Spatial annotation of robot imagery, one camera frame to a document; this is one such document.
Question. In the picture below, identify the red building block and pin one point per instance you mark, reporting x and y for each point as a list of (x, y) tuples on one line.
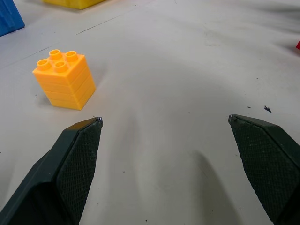
[(298, 45)]

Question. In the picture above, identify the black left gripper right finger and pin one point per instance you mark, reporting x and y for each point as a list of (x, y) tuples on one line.
[(269, 164)]

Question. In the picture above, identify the yellow toy block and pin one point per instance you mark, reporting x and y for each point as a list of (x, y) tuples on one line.
[(75, 2)]

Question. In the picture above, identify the yellow studded building block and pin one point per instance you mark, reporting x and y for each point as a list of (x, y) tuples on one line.
[(66, 82)]

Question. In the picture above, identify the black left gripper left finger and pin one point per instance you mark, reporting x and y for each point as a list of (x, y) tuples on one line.
[(65, 168)]

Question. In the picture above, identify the blue toy block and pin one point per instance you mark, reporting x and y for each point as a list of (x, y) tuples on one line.
[(8, 16)]

